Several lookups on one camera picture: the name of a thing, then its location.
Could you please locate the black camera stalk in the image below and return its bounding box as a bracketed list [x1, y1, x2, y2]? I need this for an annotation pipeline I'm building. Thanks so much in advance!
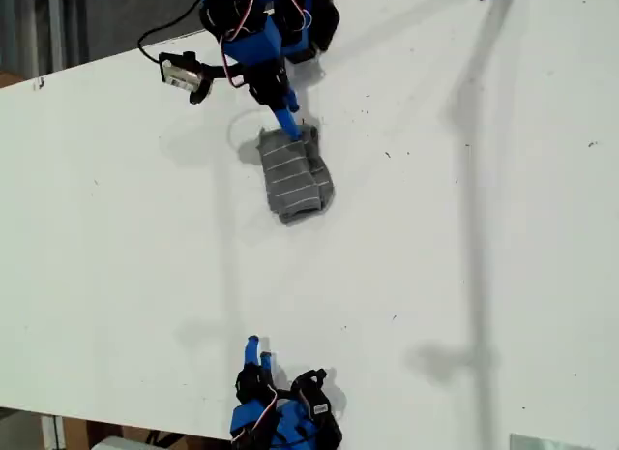
[188, 61, 251, 106]
[288, 368, 328, 398]

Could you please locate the grey striped square towel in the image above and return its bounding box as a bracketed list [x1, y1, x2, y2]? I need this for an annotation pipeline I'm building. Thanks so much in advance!
[255, 122, 336, 225]

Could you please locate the black camera cable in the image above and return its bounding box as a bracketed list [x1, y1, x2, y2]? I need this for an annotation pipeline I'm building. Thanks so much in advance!
[137, 0, 207, 64]

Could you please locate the black camera box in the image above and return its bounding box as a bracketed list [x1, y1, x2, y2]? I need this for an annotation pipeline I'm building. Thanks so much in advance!
[159, 51, 204, 91]
[304, 386, 334, 422]

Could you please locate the white container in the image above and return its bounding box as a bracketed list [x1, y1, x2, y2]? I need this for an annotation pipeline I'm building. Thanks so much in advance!
[89, 435, 156, 450]

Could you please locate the white table leg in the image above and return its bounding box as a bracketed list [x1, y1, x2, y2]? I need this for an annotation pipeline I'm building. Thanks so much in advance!
[40, 414, 67, 450]

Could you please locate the red white servo wire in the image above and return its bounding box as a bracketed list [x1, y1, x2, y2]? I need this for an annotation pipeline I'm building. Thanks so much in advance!
[230, 386, 279, 441]
[220, 0, 255, 89]

